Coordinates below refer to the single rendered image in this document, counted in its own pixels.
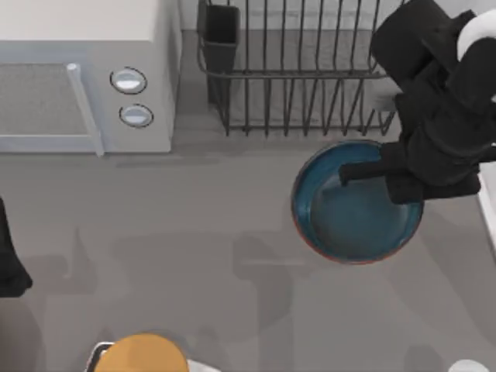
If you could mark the blue bowl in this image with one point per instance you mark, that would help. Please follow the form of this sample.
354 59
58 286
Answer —
356 224

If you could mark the white rounded object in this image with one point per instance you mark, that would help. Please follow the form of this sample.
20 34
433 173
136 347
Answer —
469 367

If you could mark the dark cutlery holder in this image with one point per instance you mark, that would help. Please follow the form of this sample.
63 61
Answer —
218 35

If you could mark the microwave knob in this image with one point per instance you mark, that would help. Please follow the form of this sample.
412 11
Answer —
128 80
136 115

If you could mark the pale microwave oven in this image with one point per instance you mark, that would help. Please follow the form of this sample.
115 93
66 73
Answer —
159 58

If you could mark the microwave oven door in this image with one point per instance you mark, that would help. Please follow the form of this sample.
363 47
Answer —
38 100

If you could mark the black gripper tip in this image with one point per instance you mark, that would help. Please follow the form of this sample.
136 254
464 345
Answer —
9 263

